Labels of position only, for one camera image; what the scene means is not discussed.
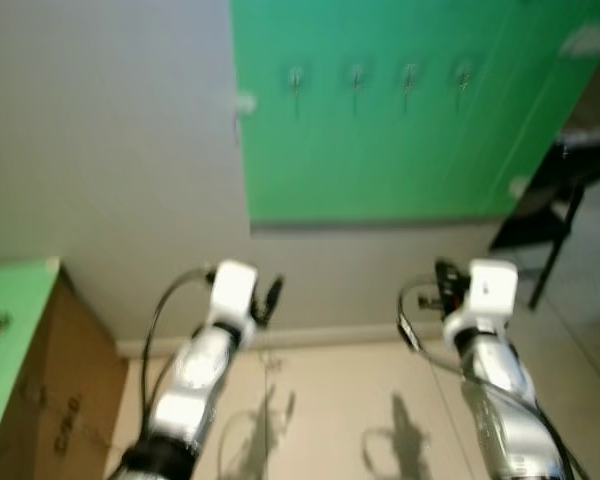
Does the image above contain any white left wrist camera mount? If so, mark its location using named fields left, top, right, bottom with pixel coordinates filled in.
left=208, top=260, right=259, bottom=333

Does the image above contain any black chair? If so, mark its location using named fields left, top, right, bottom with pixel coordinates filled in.
left=488, top=135, right=600, bottom=309

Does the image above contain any green wall board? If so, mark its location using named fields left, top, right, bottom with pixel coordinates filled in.
left=230, top=0, right=600, bottom=229

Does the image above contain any clear adhesive metal wall hook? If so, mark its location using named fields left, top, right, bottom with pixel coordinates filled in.
left=400, top=62, right=422, bottom=113
left=454, top=60, right=476, bottom=111
left=286, top=64, right=307, bottom=119
left=347, top=62, right=369, bottom=113

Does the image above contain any large white tape strip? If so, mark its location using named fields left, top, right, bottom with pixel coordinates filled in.
left=560, top=24, right=600, bottom=59

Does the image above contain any brown cardboard box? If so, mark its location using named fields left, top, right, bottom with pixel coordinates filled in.
left=0, top=270, right=131, bottom=480

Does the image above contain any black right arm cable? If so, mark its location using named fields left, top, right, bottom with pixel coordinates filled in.
left=397, top=275, right=591, bottom=480

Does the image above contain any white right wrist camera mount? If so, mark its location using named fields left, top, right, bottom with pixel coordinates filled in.
left=442, top=260, right=519, bottom=347

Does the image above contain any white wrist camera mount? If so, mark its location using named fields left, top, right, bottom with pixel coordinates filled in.
left=208, top=260, right=259, bottom=333
left=442, top=260, right=519, bottom=347

